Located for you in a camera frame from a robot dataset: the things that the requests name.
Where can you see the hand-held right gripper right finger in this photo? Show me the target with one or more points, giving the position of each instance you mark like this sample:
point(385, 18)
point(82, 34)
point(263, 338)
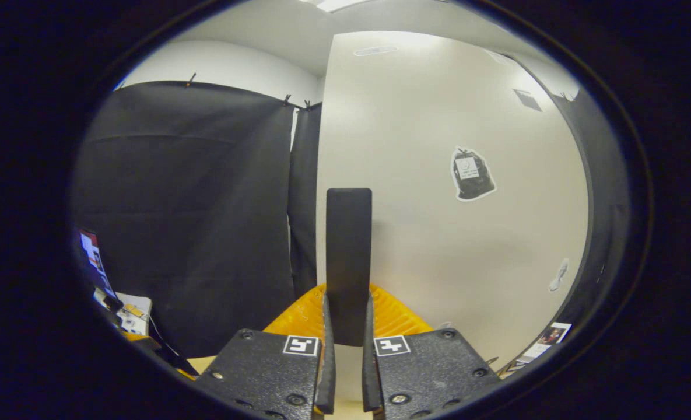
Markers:
point(369, 379)

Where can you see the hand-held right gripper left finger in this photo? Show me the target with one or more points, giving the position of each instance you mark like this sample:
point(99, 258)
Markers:
point(328, 379)

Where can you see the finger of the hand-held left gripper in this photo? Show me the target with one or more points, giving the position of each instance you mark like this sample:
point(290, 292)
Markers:
point(158, 356)

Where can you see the beige cabinet door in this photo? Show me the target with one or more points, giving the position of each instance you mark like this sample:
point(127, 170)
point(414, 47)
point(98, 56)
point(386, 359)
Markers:
point(427, 233)

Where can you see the white paper pile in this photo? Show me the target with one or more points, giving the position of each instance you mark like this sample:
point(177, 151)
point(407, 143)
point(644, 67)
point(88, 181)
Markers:
point(134, 312)

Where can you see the black backdrop cloth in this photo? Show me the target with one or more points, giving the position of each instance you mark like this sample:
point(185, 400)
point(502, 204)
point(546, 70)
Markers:
point(193, 221)

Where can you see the long ceiling light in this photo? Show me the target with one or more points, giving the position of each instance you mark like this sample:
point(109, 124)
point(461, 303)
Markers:
point(333, 4)

